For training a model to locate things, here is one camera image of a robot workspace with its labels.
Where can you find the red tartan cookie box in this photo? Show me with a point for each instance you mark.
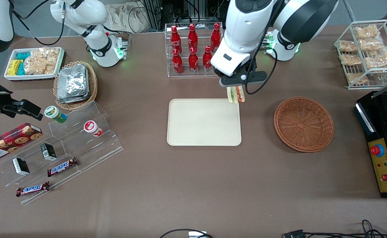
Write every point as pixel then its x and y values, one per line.
pixel 11 142

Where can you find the silver foil packet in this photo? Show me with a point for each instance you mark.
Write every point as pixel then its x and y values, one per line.
pixel 71 99
pixel 72 81

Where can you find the small black box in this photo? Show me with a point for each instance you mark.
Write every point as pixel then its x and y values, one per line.
pixel 20 166
pixel 48 152

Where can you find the red snack can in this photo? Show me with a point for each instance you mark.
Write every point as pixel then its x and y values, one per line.
pixel 92 128

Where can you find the aluminium frame profile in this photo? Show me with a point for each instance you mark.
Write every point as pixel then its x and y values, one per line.
pixel 153 15

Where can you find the clear bag of crackers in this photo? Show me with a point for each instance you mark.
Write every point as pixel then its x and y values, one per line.
pixel 48 54
pixel 34 66

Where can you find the light oval wicker basket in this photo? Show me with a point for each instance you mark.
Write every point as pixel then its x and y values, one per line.
pixel 93 86

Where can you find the clear acrylic bottle rack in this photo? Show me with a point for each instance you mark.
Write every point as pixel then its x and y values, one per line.
pixel 200 73

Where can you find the beige crumpled cloth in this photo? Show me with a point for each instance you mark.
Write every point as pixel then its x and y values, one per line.
pixel 124 18

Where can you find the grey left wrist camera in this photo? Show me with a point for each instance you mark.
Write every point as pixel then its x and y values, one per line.
pixel 256 77

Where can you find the brown round wicker basket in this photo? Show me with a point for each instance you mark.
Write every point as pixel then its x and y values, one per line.
pixel 304 125

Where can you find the beige rectangular tray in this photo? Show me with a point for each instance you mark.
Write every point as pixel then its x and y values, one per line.
pixel 204 122

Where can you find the red cola bottle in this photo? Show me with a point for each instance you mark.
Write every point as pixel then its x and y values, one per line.
pixel 177 64
pixel 175 39
pixel 192 38
pixel 215 37
pixel 207 59
pixel 193 62

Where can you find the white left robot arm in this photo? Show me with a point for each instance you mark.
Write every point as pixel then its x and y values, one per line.
pixel 246 19

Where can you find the yellow control panel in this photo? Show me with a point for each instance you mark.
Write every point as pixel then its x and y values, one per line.
pixel 383 165

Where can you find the brown Snickers bar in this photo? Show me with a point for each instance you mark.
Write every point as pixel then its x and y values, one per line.
pixel 62 167
pixel 33 189

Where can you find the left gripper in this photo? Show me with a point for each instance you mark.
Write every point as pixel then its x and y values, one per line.
pixel 247 66

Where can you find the clear bag of fried snacks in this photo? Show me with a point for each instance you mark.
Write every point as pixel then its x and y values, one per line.
pixel 348 46
pixel 371 45
pixel 357 78
pixel 350 59
pixel 378 60
pixel 367 32

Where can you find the white rectangular snack tray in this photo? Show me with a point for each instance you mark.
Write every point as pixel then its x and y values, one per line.
pixel 31 77

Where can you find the yellow snack packet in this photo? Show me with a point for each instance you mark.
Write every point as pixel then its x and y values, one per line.
pixel 13 67

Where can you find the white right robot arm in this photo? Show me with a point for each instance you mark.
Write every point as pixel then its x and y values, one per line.
pixel 94 13

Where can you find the black machine housing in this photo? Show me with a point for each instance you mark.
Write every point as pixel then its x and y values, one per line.
pixel 365 122

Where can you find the green snack can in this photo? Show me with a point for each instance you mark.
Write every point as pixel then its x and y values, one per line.
pixel 55 114

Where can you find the teal snack packet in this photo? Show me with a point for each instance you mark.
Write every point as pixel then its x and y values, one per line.
pixel 21 69
pixel 23 55

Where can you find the triangle sandwich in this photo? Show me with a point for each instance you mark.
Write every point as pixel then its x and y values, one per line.
pixel 235 96

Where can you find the white plug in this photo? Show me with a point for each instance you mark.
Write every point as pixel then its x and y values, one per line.
pixel 197 235

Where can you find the red emergency stop button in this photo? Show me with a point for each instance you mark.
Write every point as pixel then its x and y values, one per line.
pixel 376 150

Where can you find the clear acrylic stepped stand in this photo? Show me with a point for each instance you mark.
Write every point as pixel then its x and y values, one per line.
pixel 81 148

